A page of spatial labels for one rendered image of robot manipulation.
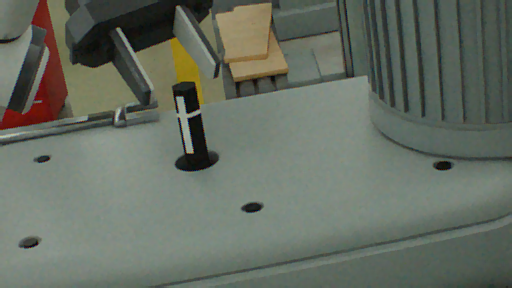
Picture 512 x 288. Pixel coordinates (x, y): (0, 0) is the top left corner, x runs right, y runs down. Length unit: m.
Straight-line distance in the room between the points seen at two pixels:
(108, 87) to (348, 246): 1.96
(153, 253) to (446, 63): 0.26
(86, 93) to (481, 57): 2.00
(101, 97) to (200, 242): 1.95
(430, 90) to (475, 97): 0.04
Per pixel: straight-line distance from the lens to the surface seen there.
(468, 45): 0.71
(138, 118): 0.88
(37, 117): 5.66
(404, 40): 0.73
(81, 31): 0.73
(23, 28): 1.01
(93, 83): 2.61
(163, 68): 2.60
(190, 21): 0.75
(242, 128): 0.83
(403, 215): 0.70
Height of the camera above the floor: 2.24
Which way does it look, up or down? 26 degrees down
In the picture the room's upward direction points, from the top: 9 degrees counter-clockwise
